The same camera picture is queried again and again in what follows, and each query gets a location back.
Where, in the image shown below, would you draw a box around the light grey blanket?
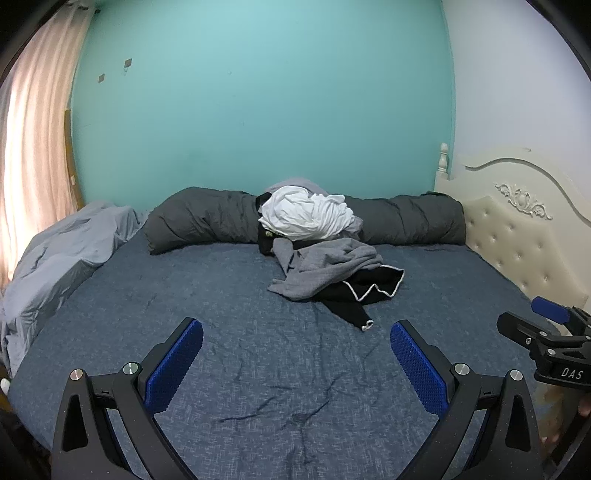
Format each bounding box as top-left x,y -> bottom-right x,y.
0,200 -> 151,370

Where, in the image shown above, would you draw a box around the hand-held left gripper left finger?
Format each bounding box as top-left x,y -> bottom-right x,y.
50,316 -> 204,480

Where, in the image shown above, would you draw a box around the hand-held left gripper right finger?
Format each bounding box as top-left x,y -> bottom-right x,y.
389,319 -> 543,480

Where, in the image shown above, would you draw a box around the black pants with white trim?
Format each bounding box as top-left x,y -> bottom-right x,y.
318,267 -> 406,332

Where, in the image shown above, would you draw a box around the pink curtain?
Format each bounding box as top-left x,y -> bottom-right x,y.
0,9 -> 93,296

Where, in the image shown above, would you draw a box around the lavender garment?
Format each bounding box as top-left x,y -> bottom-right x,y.
265,176 -> 329,197

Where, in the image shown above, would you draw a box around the bed with blue sheet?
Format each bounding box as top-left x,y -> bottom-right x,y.
9,226 -> 555,480

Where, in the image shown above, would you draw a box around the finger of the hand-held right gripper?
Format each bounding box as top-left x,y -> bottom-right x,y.
497,311 -> 562,357
531,296 -> 591,340

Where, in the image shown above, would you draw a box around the cream tufted headboard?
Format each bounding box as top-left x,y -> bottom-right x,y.
434,147 -> 591,324

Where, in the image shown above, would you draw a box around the white garment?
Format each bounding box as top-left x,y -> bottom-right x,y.
259,185 -> 363,241

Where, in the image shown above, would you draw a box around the black garment with yellow label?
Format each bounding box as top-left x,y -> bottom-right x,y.
256,194 -> 287,257

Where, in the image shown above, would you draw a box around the wooden window frame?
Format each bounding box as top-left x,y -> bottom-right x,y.
64,108 -> 86,209

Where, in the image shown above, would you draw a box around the grey sweatshirt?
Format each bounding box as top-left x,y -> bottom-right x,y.
267,237 -> 384,302

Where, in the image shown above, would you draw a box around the dark grey rolled duvet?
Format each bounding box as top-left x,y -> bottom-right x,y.
144,187 -> 467,254

